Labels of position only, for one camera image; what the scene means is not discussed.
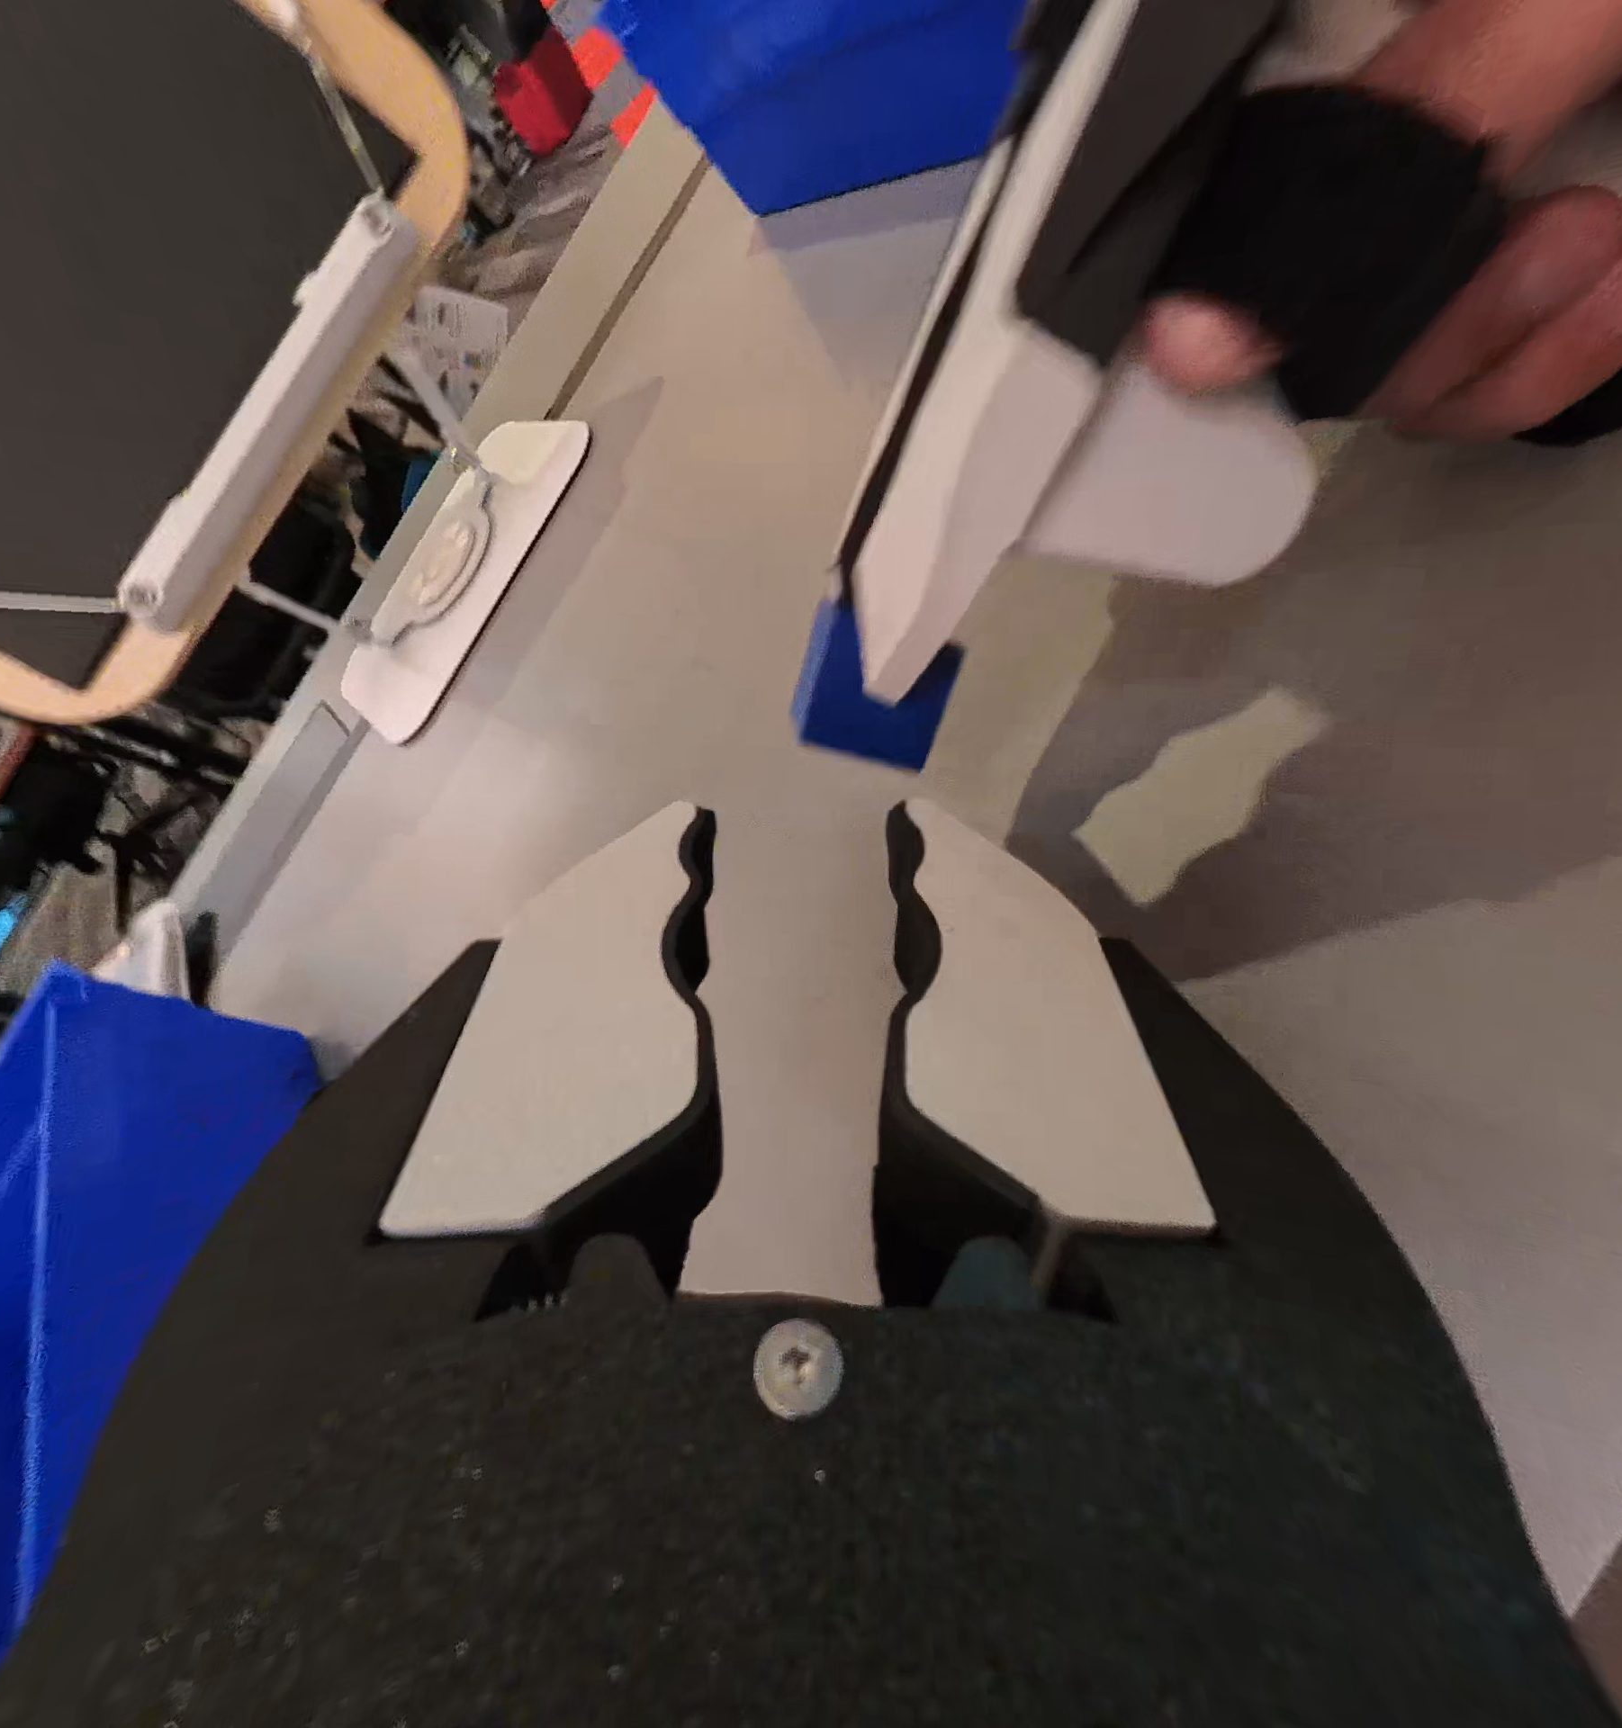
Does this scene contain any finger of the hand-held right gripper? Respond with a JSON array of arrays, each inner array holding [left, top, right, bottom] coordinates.
[[830, 74, 1032, 613], [845, 0, 1322, 708]]

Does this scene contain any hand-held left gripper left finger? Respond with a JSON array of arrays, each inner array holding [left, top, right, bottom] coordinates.
[[376, 800, 726, 1306]]

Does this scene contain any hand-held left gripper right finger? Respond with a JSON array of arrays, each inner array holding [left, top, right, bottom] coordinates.
[[872, 796, 1221, 1309]]

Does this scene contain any blue plastic bin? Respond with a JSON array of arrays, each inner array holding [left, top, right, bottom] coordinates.
[[0, 965, 324, 1723], [601, 0, 1030, 218]]

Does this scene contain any dark blue block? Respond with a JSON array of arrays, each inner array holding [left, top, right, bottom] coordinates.
[[790, 595, 965, 775]]

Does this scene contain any person's right hand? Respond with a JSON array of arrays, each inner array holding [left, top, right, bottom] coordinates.
[[1142, 0, 1622, 442]]

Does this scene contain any orange traffic cone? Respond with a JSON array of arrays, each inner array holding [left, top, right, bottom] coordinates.
[[574, 28, 661, 145]]

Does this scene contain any red storage crate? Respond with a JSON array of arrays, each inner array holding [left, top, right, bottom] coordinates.
[[493, 28, 591, 157]]

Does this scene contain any black monitor with pale frame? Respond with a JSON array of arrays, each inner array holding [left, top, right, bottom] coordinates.
[[0, 0, 474, 728]]

